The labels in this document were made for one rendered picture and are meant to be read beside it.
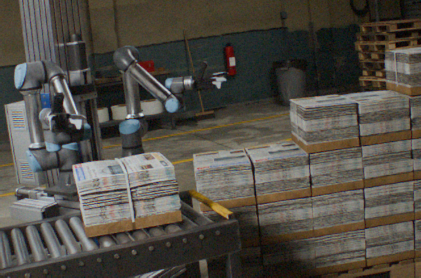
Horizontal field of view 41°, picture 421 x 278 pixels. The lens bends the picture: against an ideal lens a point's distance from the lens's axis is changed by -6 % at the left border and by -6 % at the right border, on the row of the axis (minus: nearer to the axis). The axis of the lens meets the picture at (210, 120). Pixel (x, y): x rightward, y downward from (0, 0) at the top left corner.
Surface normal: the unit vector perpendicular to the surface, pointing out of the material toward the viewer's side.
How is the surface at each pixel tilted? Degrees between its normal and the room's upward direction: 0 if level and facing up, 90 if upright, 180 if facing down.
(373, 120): 90
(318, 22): 90
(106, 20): 90
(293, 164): 90
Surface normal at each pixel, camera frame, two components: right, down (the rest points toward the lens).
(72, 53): -0.54, 0.19
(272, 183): 0.07, 0.15
